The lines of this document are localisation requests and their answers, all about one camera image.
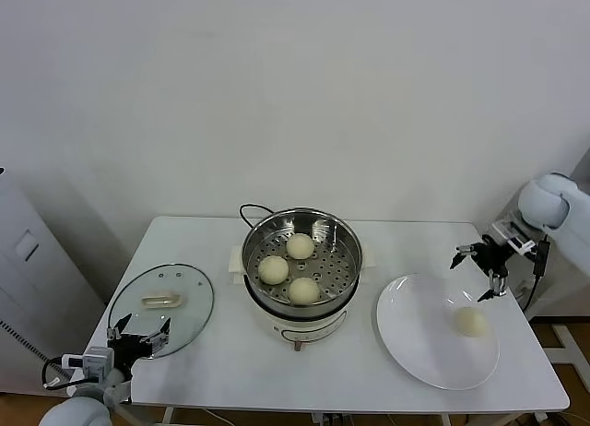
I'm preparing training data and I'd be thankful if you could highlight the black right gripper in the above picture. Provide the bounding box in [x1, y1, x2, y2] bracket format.
[450, 241, 513, 303]

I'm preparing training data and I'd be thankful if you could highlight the white side desk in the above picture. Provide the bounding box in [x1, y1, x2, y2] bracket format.
[482, 204, 590, 325]

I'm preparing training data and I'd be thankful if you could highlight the steel perforated steamer basket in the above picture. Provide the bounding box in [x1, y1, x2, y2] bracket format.
[242, 207, 363, 310]

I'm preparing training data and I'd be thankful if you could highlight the white steamed baozi bun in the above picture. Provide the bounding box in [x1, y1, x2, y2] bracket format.
[288, 277, 320, 306]
[257, 254, 290, 286]
[286, 232, 315, 261]
[454, 305, 489, 338]

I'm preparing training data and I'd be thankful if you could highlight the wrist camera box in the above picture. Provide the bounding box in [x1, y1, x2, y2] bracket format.
[490, 218, 538, 256]
[62, 347, 115, 381]

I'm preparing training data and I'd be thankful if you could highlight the white floor stand base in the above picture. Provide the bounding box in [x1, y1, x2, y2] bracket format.
[550, 323, 590, 367]

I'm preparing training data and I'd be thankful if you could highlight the round glass pot lid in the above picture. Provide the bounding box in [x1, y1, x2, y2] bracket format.
[107, 262, 215, 357]

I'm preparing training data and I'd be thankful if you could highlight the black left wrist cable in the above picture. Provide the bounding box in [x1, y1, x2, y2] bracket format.
[41, 356, 89, 390]

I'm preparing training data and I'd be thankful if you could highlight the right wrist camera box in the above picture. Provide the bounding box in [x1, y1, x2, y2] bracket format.
[490, 218, 538, 256]

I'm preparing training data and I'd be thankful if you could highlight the black power adapter cable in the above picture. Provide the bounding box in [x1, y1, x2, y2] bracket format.
[523, 234, 552, 313]

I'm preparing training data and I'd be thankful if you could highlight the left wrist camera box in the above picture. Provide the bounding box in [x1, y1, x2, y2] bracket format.
[62, 347, 115, 381]

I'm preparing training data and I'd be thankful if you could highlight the black cooker power cable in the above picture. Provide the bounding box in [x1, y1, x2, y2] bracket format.
[238, 203, 277, 229]

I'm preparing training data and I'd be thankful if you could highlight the white electric cooker pot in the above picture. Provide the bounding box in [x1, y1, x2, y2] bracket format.
[228, 241, 377, 353]

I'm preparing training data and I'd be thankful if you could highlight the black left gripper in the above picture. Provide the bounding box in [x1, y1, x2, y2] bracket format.
[107, 313, 172, 376]

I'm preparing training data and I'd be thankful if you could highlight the white floor cabinet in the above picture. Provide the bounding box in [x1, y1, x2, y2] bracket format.
[0, 165, 108, 395]

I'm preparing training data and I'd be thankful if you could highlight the white round plate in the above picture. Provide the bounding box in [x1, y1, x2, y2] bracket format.
[376, 272, 501, 391]

